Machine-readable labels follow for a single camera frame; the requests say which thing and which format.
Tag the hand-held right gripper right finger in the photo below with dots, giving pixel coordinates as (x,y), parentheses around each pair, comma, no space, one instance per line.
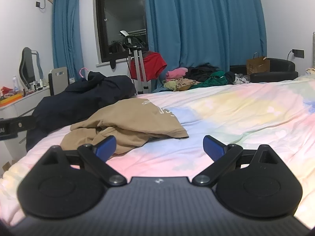
(212,148)

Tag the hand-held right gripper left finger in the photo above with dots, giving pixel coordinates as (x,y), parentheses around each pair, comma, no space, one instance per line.
(106,148)

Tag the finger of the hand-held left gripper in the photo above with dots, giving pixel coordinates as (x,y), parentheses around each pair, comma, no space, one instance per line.
(25,123)

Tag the tan shirt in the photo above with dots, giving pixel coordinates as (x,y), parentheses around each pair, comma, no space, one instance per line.
(133,120)

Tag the pink clothes hanger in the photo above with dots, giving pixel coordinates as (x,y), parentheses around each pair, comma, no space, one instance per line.
(83,72)

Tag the white desk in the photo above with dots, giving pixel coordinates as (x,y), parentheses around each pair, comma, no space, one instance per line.
(17,108)

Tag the orange tray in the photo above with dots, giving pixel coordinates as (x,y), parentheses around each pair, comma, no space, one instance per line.
(11,99)

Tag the cardboard box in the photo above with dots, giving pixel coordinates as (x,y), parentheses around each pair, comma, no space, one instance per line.
(8,166)

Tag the pastel bed sheet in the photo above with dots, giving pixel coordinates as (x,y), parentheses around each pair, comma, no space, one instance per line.
(233,118)

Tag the red desk clutter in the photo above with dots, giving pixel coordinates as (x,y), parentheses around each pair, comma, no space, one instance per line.
(6,91)

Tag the group of small cosmetic bottles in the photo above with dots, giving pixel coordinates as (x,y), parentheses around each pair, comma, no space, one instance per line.
(39,84)

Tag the white bottle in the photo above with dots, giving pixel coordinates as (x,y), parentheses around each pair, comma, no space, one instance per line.
(16,83)

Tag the grey computer tower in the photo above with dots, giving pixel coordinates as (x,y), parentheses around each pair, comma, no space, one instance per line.
(59,80)

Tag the navy blue hoodie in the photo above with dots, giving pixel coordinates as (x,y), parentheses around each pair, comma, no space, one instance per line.
(81,98)

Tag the grey office chair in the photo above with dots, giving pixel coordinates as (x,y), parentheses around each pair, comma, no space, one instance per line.
(28,66)

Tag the yellowish tan garment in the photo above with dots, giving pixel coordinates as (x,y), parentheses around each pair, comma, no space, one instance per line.
(182,83)

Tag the white cloth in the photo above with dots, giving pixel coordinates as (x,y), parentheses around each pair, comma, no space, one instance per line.
(242,79)

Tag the black garment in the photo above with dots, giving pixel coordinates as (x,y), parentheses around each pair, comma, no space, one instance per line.
(199,73)

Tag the silver tripod stand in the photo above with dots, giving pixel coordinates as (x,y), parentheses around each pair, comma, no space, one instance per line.
(141,73)

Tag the pink garment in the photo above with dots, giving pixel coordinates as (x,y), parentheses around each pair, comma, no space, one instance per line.
(176,73)

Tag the red garment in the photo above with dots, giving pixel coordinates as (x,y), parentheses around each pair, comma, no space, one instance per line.
(150,65)

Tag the brown paper bag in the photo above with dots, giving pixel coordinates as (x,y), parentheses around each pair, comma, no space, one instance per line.
(258,66)

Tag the black sofa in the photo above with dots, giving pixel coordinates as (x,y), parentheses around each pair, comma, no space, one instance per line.
(278,70)

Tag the narrow blue curtain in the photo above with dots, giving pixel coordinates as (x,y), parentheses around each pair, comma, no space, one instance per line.
(66,29)

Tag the wide blue curtain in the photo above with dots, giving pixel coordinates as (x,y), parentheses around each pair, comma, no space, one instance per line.
(204,24)

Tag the pale yellow cloth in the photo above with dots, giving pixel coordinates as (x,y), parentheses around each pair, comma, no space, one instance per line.
(310,71)

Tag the dark framed window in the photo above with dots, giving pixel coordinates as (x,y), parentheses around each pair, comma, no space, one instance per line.
(121,14)

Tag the black wall outlet with charger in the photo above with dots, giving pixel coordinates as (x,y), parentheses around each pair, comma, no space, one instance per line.
(297,53)

